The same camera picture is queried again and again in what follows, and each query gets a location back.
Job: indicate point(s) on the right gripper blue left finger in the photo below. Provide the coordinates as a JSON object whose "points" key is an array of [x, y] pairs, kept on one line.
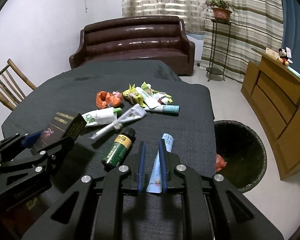
{"points": [[141, 167]]}

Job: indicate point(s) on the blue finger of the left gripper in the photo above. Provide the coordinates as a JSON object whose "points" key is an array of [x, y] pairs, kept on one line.
{"points": [[30, 139], [57, 144]]}

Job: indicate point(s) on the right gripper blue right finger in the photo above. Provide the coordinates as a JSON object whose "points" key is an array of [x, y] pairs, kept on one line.
{"points": [[163, 168]]}

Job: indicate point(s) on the green spray bottle black cap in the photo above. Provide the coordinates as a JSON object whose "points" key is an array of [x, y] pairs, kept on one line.
{"points": [[119, 148]]}

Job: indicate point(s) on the twisted silver white tube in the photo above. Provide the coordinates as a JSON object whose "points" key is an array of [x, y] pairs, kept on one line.
{"points": [[132, 114]]}

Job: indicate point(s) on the light blue squeezed tube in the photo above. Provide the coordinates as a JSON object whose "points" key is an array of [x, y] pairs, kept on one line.
{"points": [[154, 185]]}

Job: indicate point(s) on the dark cigarette box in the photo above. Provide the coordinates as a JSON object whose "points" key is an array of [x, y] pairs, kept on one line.
{"points": [[65, 123]]}

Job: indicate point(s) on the white green packet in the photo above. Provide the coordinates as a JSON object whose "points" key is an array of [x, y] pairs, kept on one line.
{"points": [[101, 116]]}

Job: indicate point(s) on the red plastic bag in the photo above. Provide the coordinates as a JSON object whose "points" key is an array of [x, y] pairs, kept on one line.
{"points": [[220, 163]]}

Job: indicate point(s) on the black wicker trash bin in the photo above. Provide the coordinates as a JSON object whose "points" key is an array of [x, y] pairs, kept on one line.
{"points": [[244, 153]]}

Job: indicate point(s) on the teal white tube box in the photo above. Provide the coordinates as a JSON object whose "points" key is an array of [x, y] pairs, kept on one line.
{"points": [[172, 109]]}

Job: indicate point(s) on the white green toothpaste tube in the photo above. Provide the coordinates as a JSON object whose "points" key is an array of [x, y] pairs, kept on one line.
{"points": [[148, 100]]}

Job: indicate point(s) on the torn white green paper scraps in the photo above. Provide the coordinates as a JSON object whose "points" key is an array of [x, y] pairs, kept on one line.
{"points": [[161, 97]]}

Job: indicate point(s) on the yellow crumpled wrapper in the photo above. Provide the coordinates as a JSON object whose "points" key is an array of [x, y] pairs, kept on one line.
{"points": [[133, 96]]}

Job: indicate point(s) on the bamboo chair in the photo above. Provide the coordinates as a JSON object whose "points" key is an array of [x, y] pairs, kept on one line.
{"points": [[10, 92]]}

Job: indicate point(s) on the orange crumpled wrapper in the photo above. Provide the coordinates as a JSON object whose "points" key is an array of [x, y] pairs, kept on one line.
{"points": [[106, 99]]}

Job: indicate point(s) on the black metal plant stand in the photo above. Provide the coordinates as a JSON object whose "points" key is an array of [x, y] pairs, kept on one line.
{"points": [[218, 68]]}

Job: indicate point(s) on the dark brown leather sofa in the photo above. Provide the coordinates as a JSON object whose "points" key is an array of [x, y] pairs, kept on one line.
{"points": [[155, 37]]}

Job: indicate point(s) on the wooden sideboard cabinet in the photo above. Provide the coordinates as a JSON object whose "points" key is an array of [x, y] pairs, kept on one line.
{"points": [[273, 92]]}

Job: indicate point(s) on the small cardboard box on cabinet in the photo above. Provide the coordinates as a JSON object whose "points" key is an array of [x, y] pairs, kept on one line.
{"points": [[271, 53]]}

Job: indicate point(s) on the striped beige curtain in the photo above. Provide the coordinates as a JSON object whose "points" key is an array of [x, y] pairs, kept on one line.
{"points": [[257, 24]]}

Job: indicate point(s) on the potted plant in terracotta pot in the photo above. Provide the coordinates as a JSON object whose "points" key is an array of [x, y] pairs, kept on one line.
{"points": [[222, 10]]}

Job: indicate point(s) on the Mickey Mouse plush toy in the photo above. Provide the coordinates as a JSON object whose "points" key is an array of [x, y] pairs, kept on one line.
{"points": [[285, 56]]}

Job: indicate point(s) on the blue curtain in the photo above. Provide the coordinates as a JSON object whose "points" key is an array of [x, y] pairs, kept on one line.
{"points": [[291, 30]]}

